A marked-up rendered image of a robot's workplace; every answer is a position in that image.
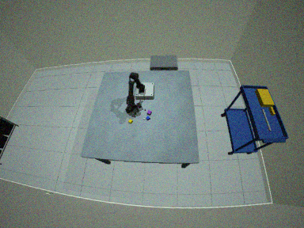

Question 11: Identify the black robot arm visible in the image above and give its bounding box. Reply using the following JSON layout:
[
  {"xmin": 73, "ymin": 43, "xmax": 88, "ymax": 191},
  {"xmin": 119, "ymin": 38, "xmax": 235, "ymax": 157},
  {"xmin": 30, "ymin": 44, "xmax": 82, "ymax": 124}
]
[{"xmin": 126, "ymin": 72, "xmax": 145, "ymax": 113}]

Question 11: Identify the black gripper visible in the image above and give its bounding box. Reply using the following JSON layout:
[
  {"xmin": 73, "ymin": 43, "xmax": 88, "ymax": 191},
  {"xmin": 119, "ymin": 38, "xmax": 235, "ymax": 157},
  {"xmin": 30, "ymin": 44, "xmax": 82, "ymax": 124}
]
[{"xmin": 132, "ymin": 103, "xmax": 142, "ymax": 108}]

